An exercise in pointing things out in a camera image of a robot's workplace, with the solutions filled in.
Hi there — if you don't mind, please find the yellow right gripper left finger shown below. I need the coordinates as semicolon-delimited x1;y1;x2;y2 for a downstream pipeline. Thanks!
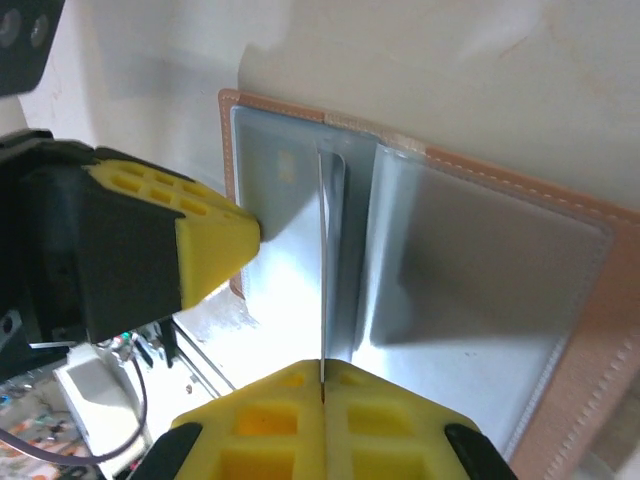
144;359;327;480

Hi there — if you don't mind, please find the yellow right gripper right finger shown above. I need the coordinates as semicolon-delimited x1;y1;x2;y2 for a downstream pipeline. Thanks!
324;359;521;480

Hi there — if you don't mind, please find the tan leather card holder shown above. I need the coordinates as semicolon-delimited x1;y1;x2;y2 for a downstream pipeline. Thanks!
218;88;640;480

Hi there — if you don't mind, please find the grey chip card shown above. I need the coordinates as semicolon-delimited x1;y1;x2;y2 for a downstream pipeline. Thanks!
237;117;321;241

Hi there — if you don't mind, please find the aluminium front rail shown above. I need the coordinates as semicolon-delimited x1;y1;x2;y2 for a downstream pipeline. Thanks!
167;319;236;401

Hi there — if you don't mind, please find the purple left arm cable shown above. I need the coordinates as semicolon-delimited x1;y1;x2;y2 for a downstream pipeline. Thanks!
0;357;151;469

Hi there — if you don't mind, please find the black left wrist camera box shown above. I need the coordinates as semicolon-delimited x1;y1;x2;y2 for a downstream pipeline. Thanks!
0;0;65;97

